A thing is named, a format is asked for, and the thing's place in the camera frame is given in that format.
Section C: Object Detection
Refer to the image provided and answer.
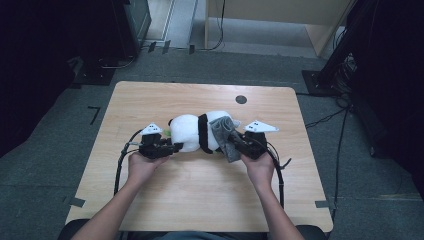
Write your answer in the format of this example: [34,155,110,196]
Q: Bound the long black floor cable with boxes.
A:
[332,109,350,221]

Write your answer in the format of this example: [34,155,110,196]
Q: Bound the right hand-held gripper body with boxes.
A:
[237,119,280,161]

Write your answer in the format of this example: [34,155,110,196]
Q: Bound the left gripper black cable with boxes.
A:
[113,129,145,196]

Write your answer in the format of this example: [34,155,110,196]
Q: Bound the dark curtain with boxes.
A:
[0,0,116,158]
[346,0,424,201]

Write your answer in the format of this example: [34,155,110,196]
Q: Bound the black hanging cable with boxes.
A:
[199,0,226,52]

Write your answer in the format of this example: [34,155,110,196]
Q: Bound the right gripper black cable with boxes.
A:
[263,141,293,210]

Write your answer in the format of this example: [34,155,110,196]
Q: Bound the black cabinet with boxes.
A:
[111,0,153,60]

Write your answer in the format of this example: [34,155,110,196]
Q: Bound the person's right hand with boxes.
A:
[240,150,276,192]

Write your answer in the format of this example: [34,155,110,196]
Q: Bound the light wooden cabinet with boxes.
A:
[204,0,356,58]

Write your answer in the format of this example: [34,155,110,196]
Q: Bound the panda plush toy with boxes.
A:
[162,110,242,155]

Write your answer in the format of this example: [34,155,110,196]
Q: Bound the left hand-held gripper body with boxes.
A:
[138,123,175,160]

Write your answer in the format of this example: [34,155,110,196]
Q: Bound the black metal stand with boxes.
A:
[301,0,371,98]

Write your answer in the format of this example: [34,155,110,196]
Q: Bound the short black floor cable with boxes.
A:
[304,107,349,130]

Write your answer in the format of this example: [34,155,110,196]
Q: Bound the black floor base plate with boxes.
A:
[71,55,117,87]

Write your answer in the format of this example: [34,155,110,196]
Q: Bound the tangled cable bundle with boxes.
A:
[333,53,359,109]

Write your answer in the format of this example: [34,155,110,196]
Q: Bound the grey cloth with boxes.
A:
[209,115,243,164]

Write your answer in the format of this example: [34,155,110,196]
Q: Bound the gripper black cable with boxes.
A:
[263,141,293,210]
[113,129,145,196]

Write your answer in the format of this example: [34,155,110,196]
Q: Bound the black floor tape corner mark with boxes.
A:
[87,105,102,126]

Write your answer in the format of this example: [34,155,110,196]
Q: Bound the person's left hand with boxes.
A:
[127,152,170,188]

